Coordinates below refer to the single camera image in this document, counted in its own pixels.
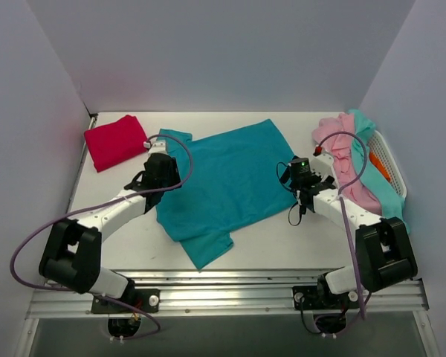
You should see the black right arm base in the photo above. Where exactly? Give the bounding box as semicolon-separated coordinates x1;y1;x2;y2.
292;285;359;312

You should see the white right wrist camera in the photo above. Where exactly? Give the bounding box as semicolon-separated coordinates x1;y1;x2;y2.
310;149;336;179

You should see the light turquoise t shirt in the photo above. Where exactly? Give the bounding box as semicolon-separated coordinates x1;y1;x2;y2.
348;109;410;232

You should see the orange garment in basket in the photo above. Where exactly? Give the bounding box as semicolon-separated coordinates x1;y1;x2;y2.
369;151;391;182

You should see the pink t shirt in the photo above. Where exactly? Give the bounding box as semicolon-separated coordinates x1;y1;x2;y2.
312;113;381;215

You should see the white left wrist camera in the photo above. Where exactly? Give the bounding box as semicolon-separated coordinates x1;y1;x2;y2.
143;140;168;155

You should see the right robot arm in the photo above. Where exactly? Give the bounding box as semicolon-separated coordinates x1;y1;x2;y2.
279;156;418;307

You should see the teal t shirt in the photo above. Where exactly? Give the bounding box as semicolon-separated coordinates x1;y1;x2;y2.
156;119;294;270

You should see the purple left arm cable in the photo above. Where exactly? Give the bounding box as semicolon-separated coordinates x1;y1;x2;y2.
9;134;193;338

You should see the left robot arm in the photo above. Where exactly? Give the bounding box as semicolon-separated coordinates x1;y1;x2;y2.
39;153;181;312

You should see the aluminium mounting rail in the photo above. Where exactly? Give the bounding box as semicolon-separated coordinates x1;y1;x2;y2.
16;269;439;356

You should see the white plastic laundry basket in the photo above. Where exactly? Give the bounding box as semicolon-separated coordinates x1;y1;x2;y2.
321;129;409;199

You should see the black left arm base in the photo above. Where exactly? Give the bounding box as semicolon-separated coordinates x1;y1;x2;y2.
91;289;161;315

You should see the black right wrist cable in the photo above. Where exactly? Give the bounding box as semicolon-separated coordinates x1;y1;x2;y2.
275;160;308;227

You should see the folded red t shirt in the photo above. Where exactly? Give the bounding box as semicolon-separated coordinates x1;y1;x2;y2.
84;115;147;173

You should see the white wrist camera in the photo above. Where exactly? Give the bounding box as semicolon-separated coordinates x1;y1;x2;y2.
143;140;168;155
310;149;336;179

